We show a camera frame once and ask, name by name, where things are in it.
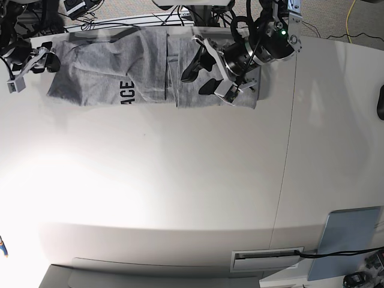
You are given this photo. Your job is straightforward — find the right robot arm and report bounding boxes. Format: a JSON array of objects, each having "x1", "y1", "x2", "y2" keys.
[{"x1": 1, "y1": 1, "x2": 62, "y2": 94}]

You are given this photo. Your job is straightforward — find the black cable on table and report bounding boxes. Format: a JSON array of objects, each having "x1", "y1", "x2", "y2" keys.
[{"x1": 293, "y1": 247, "x2": 384, "y2": 259}]

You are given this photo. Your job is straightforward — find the white cable slot tray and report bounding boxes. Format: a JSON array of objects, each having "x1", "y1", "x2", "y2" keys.
[{"x1": 230, "y1": 247, "x2": 304, "y2": 273}]

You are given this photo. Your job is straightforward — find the blue grey tablet pad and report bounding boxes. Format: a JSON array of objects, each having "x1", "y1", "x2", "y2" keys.
[{"x1": 307, "y1": 206, "x2": 381, "y2": 281}]

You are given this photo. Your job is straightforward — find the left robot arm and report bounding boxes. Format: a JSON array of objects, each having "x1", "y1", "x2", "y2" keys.
[{"x1": 181, "y1": 1, "x2": 302, "y2": 105}]

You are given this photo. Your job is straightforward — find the central camera mount stand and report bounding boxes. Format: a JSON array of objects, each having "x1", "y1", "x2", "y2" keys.
[{"x1": 152, "y1": 0, "x2": 235, "y2": 27}]

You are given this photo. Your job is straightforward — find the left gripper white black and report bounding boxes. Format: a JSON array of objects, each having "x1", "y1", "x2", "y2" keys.
[{"x1": 181, "y1": 35, "x2": 262, "y2": 107}]

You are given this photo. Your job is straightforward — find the black device bottom right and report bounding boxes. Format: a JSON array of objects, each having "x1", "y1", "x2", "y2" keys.
[{"x1": 343, "y1": 271, "x2": 372, "y2": 288}]

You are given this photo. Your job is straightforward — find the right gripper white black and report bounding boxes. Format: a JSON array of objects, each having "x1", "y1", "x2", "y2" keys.
[{"x1": 1, "y1": 40, "x2": 61, "y2": 93}]

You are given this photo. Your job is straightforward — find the grey T-shirt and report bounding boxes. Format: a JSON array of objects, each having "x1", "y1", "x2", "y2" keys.
[{"x1": 46, "y1": 26, "x2": 262, "y2": 110}]

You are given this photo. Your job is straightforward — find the colourful tool at edge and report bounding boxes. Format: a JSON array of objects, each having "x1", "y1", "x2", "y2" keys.
[{"x1": 0, "y1": 237, "x2": 8, "y2": 257}]

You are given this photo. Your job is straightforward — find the black object right edge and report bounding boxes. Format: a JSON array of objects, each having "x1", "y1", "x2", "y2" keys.
[{"x1": 376, "y1": 85, "x2": 384, "y2": 121}]

